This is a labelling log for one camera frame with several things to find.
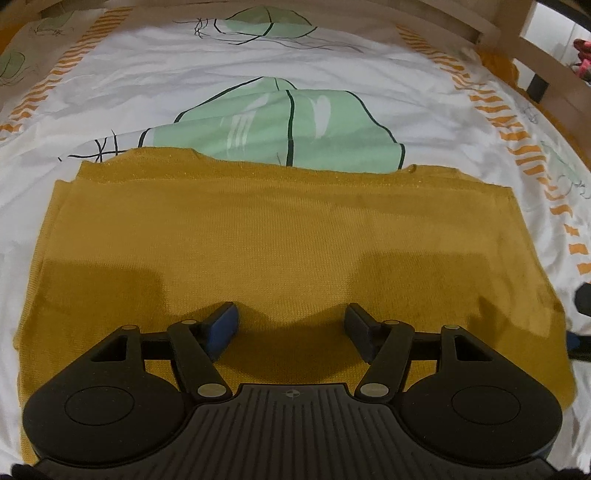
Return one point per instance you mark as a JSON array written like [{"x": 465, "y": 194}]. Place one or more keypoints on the black metal bracket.
[{"x": 538, "y": 88}]

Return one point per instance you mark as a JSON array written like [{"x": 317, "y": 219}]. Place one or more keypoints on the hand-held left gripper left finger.
[{"x": 222, "y": 328}]

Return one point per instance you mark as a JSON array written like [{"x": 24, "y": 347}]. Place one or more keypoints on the pile of colourful clothes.
[{"x": 582, "y": 57}]

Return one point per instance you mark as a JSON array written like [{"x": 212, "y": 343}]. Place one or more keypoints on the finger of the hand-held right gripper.
[
  {"x": 577, "y": 344},
  {"x": 583, "y": 301}
]

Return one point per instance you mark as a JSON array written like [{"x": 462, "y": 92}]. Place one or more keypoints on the white leaf printed blanket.
[{"x": 295, "y": 92}]

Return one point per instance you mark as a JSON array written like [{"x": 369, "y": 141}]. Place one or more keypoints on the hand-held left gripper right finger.
[{"x": 362, "y": 328}]

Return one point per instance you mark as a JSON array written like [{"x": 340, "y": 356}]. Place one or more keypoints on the wooden bed frame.
[{"x": 521, "y": 41}]

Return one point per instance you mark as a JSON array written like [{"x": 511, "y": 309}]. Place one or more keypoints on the mustard yellow knit sweater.
[{"x": 286, "y": 240}]

